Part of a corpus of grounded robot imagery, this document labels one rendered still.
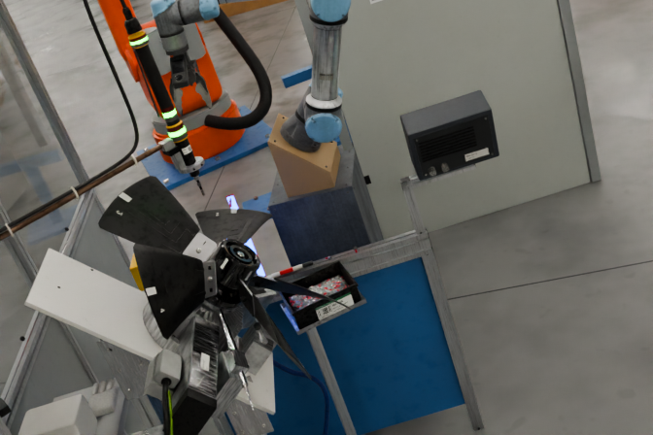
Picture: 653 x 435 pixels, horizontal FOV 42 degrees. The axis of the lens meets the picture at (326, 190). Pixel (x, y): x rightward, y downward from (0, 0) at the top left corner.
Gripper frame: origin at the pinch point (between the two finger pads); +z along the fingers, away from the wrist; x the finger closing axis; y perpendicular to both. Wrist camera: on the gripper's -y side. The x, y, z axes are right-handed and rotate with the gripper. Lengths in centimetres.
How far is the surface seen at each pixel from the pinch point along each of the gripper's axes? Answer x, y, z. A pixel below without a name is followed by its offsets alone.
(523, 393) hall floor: -85, 3, 138
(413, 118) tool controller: -65, -10, 15
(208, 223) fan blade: -0.3, -31.3, 24.2
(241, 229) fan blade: -10.4, -37.7, 25.2
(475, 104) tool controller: -84, -11, 15
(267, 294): -13, -43, 45
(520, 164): -119, 139, 111
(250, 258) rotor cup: -15, -58, 24
